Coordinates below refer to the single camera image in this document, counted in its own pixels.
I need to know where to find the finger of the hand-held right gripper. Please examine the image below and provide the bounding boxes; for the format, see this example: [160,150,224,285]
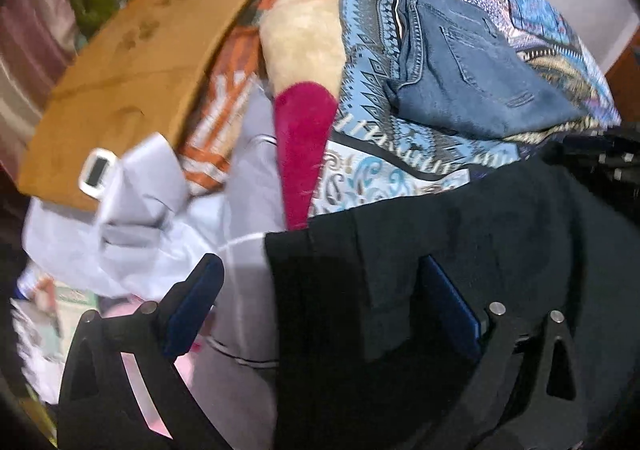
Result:
[542,127,640,191]

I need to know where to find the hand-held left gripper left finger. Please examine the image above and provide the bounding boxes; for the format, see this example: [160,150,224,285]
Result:
[56,252,226,450]

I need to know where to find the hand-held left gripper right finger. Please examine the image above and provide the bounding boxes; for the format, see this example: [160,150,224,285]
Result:
[420,255,591,450]

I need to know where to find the black pants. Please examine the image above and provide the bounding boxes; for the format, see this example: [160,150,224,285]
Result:
[264,157,640,450]

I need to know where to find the pink cloth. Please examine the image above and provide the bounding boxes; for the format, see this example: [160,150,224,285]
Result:
[100,300,211,431]

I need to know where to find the light grey cloth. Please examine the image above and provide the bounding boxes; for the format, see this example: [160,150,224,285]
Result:
[22,90,286,450]

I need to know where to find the white printed bag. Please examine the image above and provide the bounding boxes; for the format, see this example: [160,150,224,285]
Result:
[10,270,101,406]

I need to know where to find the small white device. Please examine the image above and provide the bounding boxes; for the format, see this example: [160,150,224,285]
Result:
[77,148,121,201]

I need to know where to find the blue jeans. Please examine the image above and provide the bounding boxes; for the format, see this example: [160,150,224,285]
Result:
[382,0,586,141]

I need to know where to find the orange patterned sheet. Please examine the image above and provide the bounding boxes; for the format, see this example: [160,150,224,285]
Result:
[177,0,301,195]

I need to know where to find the blue patchwork blanket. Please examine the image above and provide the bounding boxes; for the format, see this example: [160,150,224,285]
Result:
[307,0,623,231]

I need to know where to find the beige and pink fleece blanket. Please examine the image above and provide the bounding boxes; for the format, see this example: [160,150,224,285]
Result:
[257,0,346,231]

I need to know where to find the striped pink curtain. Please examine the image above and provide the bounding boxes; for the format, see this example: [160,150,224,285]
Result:
[0,0,81,171]

